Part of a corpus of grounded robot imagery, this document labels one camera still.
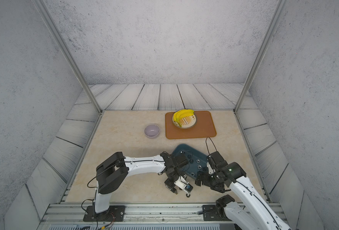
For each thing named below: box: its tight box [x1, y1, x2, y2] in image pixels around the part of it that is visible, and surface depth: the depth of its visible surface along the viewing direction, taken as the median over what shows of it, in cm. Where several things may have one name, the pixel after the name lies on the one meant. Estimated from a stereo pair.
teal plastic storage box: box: [172, 143, 209, 180], surface depth 93 cm
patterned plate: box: [171, 111, 198, 129], surface depth 114 cm
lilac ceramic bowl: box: [144, 123, 161, 139], surface depth 104 cm
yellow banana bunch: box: [172, 109, 195, 128], surface depth 113 cm
